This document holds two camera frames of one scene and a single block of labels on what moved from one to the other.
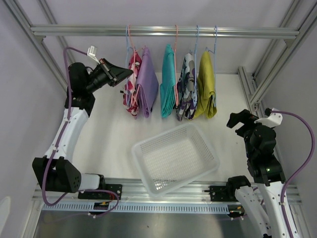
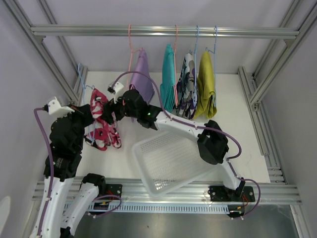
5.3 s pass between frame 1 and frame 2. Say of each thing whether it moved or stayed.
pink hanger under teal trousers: stayed
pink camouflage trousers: moved
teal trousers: stayed
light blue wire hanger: moved
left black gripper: moved
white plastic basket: stayed
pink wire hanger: moved
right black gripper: moved
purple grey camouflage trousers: stayed
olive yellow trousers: stayed
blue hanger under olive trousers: stayed
